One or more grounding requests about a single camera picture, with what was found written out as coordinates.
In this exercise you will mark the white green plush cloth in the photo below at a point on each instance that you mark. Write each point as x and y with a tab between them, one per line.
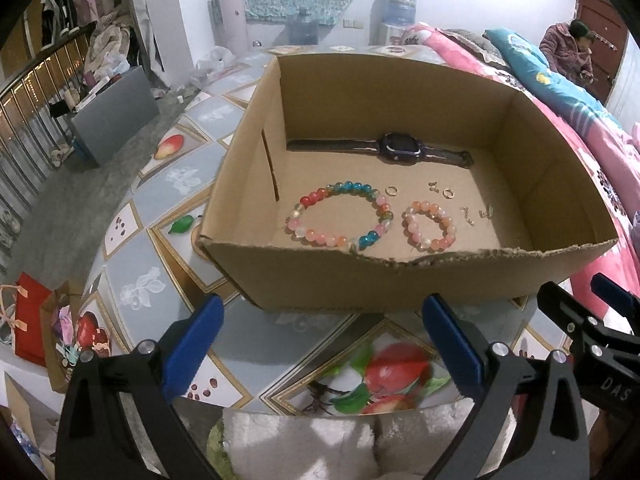
300	440

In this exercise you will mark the red gift bag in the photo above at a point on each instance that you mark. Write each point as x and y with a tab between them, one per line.
32	320

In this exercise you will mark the white plastic bag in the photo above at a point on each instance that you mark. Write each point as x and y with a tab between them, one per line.
212	62

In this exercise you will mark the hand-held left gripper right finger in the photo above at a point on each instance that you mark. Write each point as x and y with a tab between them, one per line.
452	345

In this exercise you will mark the white wall socket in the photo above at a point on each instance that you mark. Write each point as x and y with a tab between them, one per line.
352	23

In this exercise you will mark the black smart watch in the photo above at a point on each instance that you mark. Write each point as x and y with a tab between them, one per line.
400	146

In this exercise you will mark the teal pillow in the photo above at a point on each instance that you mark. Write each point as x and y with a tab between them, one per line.
550	85

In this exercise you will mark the pile of clothes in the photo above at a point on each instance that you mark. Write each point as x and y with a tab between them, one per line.
107	45

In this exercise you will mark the grey box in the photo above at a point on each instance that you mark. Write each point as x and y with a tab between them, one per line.
115	115

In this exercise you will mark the white cylinder appliance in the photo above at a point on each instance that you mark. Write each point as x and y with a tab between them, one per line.
234	15

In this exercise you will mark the pink floral blanket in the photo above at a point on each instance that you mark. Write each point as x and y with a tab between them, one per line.
600	160

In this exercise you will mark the brown wooden door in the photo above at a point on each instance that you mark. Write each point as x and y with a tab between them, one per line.
607	25

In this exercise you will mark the brown paper bag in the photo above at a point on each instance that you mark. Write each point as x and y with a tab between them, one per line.
50	340

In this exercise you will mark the water dispenser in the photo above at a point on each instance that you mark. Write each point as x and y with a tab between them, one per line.
400	7

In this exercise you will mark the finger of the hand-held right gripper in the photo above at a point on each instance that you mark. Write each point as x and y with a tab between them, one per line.
617	292
565	310

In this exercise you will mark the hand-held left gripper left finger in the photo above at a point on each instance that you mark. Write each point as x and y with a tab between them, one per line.
195	345

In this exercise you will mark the metal stair railing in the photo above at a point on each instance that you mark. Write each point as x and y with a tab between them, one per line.
30	110

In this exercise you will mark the brown cardboard box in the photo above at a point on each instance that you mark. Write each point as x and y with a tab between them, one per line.
350	280

